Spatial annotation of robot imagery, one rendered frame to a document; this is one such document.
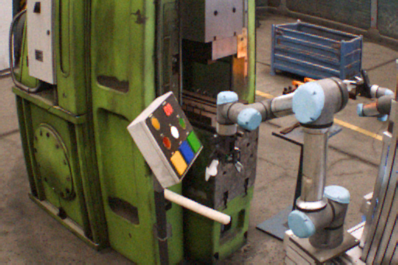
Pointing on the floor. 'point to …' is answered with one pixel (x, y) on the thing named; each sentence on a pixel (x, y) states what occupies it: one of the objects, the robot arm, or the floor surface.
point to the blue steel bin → (315, 51)
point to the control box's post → (161, 220)
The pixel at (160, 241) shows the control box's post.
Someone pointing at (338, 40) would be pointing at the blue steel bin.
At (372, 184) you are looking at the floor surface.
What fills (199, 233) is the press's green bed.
